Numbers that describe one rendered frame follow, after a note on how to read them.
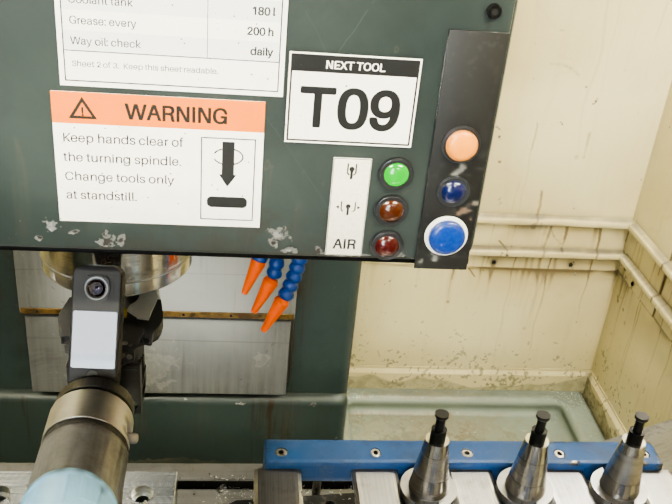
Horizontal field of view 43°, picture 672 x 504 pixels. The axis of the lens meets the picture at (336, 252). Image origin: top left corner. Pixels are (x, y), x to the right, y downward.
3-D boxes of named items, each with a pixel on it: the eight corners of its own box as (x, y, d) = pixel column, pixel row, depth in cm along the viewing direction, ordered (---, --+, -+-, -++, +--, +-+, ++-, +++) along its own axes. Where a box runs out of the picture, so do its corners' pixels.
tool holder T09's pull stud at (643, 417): (638, 435, 94) (646, 410, 93) (644, 446, 93) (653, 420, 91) (623, 435, 94) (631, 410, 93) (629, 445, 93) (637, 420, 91)
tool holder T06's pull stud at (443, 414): (444, 434, 92) (449, 408, 90) (446, 445, 90) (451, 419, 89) (428, 433, 92) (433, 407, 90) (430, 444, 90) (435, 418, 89)
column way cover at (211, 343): (292, 400, 156) (312, 136, 132) (23, 397, 151) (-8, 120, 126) (291, 383, 161) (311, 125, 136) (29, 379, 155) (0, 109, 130)
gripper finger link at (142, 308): (149, 315, 99) (120, 362, 91) (148, 271, 96) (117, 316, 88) (175, 319, 98) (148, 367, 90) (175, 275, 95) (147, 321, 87)
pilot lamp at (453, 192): (465, 206, 69) (470, 181, 67) (438, 205, 68) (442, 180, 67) (464, 203, 69) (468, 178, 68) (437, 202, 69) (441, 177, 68)
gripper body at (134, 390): (77, 376, 91) (54, 456, 80) (71, 309, 86) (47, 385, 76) (150, 377, 92) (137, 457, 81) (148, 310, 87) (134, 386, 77)
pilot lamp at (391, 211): (403, 225, 69) (407, 200, 68) (376, 224, 69) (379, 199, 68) (402, 221, 69) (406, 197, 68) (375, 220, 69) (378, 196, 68)
